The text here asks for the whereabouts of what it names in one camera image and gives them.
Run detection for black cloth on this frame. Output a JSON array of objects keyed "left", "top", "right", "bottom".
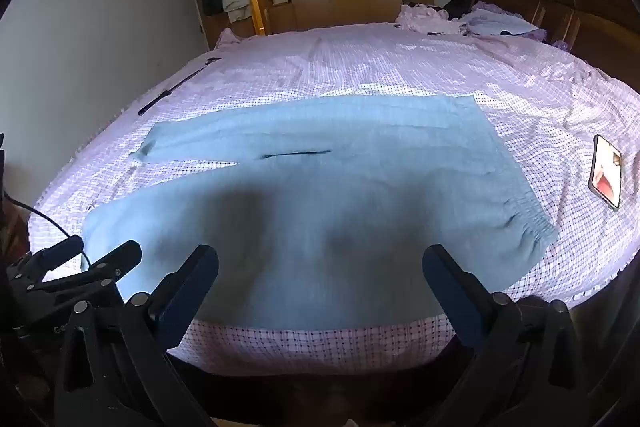
[{"left": 442, "top": 0, "right": 472, "bottom": 20}]

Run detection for black strap on bed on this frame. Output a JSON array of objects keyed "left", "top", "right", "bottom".
[{"left": 137, "top": 55, "right": 221, "bottom": 116}]

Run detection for smartphone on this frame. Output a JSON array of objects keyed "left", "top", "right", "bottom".
[{"left": 588, "top": 134, "right": 622, "bottom": 212}]

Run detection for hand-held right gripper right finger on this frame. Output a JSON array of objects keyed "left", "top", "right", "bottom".
[{"left": 422, "top": 244, "right": 586, "bottom": 427}]

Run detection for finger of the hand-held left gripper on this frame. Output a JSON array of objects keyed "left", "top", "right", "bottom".
[
  {"left": 30, "top": 235, "right": 84, "bottom": 280},
  {"left": 47, "top": 240, "right": 143, "bottom": 295}
]

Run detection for pink crumpled clothes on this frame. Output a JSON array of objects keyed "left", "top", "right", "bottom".
[{"left": 395, "top": 4, "right": 468, "bottom": 35}]

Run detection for bed with pink checked sheet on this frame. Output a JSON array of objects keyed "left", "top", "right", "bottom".
[{"left": 27, "top": 22, "right": 640, "bottom": 378}]

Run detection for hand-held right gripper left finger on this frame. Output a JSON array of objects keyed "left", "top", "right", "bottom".
[{"left": 52, "top": 244, "right": 219, "bottom": 427}]

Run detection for black cable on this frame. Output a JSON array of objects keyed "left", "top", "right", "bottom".
[{"left": 4, "top": 193, "right": 92, "bottom": 269}]

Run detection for light blue pants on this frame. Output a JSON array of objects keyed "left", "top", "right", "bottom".
[{"left": 80, "top": 94, "right": 559, "bottom": 333}]

